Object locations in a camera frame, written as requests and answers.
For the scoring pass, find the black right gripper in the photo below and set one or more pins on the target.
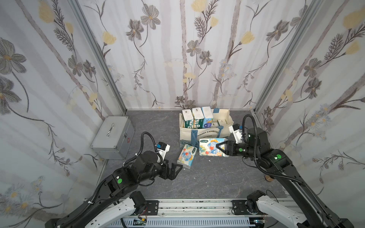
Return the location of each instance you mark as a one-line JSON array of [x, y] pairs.
[[232, 147]]

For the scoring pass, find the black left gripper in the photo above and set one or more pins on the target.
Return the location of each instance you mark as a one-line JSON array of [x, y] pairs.
[[168, 172]]

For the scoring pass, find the elephant tissue pack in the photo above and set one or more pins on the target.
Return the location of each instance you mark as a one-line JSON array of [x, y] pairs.
[[198, 118], [187, 155], [207, 146]]

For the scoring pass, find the cream canvas tote bag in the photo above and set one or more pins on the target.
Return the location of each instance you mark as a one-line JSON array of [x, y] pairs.
[[191, 135]]

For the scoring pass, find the blue tissue pack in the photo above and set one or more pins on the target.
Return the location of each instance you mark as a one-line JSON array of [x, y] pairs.
[[208, 117]]

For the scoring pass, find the green barcode tissue pack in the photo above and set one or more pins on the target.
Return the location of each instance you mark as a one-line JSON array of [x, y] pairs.
[[222, 122], [188, 118]]

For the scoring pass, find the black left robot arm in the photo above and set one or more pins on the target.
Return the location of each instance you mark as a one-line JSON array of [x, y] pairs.
[[144, 166]]

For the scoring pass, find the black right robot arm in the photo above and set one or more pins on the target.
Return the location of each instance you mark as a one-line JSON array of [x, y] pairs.
[[252, 142]]

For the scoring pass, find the grey metal box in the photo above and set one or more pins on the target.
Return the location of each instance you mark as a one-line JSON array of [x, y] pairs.
[[114, 137]]

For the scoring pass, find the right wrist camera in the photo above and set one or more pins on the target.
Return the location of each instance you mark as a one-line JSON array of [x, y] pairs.
[[236, 130]]

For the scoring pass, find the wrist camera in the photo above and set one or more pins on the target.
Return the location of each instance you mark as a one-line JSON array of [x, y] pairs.
[[236, 130], [162, 150]]

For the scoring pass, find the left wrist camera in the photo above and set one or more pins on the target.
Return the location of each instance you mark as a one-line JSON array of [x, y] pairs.
[[162, 150]]

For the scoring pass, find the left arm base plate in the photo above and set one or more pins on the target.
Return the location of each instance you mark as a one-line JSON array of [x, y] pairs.
[[151, 209]]

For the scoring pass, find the white slotted cable duct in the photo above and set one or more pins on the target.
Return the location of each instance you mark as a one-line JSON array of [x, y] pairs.
[[189, 223]]

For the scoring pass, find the aluminium mounting rail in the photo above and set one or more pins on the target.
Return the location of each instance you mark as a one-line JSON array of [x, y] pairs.
[[196, 208]]

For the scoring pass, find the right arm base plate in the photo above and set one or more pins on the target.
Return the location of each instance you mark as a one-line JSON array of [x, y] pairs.
[[243, 207]]

